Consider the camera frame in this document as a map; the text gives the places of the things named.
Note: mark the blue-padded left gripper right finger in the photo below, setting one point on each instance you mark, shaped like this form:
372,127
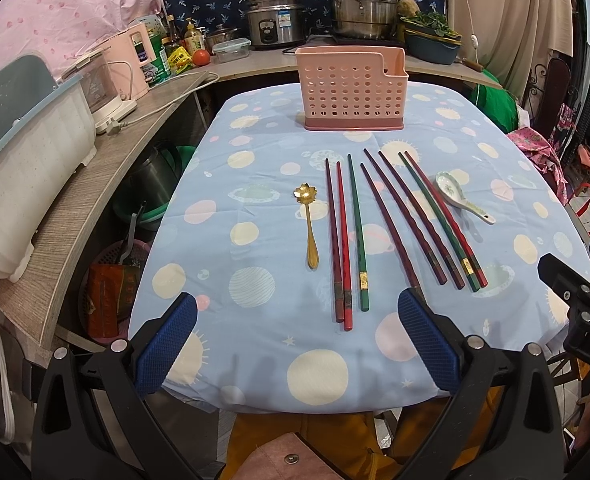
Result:
436,352

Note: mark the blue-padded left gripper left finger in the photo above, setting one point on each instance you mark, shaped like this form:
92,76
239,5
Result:
159,341

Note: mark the dark maroon chopstick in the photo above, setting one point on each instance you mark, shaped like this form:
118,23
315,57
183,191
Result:
337,266
441,247
427,250
394,235

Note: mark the red chopstick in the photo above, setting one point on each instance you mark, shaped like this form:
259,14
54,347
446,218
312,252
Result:
344,240
470,257

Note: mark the green chopstick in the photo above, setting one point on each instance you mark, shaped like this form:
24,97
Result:
362,268
442,218

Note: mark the white ceramic soup spoon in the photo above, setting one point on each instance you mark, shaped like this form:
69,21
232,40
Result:
451,191

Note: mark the gold flower spoon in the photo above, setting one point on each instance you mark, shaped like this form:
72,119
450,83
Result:
305,194

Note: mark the wooden L-shaped counter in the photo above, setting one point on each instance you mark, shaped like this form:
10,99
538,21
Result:
32,304

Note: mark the blue planet-print tablecloth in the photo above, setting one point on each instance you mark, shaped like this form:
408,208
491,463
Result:
296,245

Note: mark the pink floral cloth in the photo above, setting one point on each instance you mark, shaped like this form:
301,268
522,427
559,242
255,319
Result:
542,155

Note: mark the green plastic bag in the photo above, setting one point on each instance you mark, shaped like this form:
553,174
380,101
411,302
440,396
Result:
498,105

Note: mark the white dish drainer box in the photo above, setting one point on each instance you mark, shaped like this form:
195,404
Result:
46,132

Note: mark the pink electric kettle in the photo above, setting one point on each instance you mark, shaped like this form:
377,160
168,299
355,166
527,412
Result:
127,53

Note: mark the green tin can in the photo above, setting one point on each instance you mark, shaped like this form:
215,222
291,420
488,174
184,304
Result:
162,69

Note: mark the pink perforated utensil basket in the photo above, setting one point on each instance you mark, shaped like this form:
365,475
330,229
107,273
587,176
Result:
353,88

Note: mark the white blender jug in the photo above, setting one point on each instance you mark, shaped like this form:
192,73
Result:
105,102

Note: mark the yellow snack packet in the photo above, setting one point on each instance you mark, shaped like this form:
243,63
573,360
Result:
179,60

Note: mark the red tomato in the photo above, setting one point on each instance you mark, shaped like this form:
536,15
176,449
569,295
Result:
201,57

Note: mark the clear food container teal lid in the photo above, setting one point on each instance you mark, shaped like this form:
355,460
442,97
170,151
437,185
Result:
231,50

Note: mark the blue basin with greens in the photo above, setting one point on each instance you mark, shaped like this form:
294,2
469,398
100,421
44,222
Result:
428,37

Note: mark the yellow oil bottle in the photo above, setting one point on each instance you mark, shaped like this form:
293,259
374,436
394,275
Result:
193,37

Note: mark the small lidded steel pot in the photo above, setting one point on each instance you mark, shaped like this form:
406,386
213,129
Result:
220,34

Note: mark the beige hanging curtain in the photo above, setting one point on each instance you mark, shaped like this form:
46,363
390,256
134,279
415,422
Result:
510,37

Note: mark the brown potato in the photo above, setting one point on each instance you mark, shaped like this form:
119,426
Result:
407,8

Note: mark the steel rice cooker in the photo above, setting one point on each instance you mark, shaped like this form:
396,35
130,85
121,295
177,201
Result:
275,23

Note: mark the pink dotted curtain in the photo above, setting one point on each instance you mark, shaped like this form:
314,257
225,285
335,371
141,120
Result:
59,31

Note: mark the large stacked steel steamer pot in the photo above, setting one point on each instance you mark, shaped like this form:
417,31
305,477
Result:
364,19

